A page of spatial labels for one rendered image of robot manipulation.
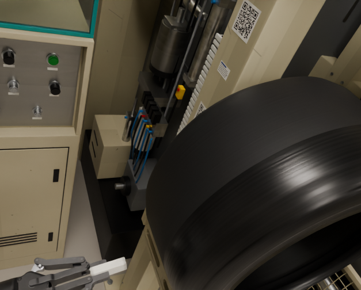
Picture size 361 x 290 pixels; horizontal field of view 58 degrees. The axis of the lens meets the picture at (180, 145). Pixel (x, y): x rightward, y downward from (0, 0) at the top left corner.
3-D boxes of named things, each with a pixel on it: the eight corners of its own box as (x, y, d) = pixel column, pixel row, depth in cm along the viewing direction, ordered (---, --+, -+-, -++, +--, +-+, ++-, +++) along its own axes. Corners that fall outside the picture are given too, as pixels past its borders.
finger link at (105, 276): (82, 279, 62) (84, 294, 60) (108, 270, 64) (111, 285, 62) (83, 282, 63) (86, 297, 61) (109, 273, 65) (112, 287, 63)
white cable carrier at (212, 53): (166, 157, 115) (216, 32, 86) (179, 157, 118) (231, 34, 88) (171, 167, 113) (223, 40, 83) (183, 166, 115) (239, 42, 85)
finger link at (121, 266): (90, 271, 63) (90, 274, 62) (125, 259, 65) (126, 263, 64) (91, 277, 65) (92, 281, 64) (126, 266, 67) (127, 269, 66)
